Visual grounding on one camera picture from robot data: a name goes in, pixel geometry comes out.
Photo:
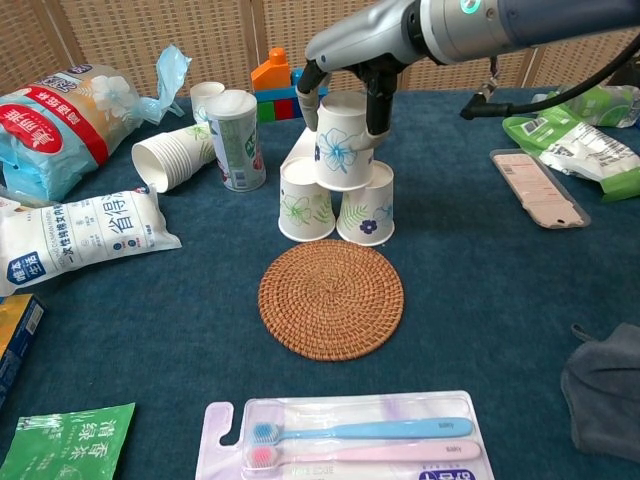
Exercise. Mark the round woven rattan coaster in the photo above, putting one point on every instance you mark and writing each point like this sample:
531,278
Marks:
331,300

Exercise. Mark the nested stack of paper cups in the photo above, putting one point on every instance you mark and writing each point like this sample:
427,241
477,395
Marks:
170,157

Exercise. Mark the blue toy block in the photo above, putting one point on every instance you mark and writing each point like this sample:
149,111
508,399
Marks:
280,96

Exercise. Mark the orange toy block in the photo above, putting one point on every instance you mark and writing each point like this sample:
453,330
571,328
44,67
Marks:
272,72

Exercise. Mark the yellow and blue box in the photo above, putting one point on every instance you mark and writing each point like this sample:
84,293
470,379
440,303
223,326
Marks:
15,335

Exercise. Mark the paper cup light-blue flower print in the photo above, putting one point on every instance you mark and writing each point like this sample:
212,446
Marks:
342,150

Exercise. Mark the paper cup green flower print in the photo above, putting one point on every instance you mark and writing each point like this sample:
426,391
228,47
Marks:
306,205

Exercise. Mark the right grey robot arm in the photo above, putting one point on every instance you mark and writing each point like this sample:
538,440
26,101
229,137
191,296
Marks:
525,25

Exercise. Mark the green toy block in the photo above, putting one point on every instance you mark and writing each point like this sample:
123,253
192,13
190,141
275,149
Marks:
265,113

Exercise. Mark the toothbrush blister pack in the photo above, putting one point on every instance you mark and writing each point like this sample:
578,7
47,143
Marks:
350,405

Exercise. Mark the blue toothbrush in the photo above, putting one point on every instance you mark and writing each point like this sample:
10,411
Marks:
375,430

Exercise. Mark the green and white wipes pack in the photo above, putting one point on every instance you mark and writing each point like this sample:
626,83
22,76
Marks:
585,145

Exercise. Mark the red toy block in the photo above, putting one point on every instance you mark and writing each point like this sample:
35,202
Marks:
284,110

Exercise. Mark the dark grey towel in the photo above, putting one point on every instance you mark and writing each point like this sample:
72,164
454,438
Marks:
605,395

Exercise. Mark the blue and red plastic bag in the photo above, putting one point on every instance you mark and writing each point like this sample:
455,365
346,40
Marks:
55,125

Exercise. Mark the paper cup with blue print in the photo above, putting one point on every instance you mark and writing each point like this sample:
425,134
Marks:
201,100

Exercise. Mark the pink toothbrush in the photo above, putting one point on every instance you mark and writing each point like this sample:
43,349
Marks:
375,454

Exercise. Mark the pink phone in case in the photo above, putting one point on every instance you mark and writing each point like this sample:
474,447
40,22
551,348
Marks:
540,190

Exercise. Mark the green can with white lid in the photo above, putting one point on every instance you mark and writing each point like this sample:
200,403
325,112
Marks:
235,145

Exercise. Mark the white soft pack blue text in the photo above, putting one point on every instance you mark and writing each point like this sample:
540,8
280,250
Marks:
80,235

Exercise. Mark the plastic bottle green label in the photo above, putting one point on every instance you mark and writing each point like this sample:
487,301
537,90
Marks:
615,105

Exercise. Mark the white USB hub box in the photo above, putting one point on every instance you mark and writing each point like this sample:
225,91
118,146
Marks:
298,150

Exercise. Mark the green tea sachet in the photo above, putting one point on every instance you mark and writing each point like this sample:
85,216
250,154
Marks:
65,445

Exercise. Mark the paper cup navy flower print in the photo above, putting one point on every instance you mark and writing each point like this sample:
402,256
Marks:
366,212

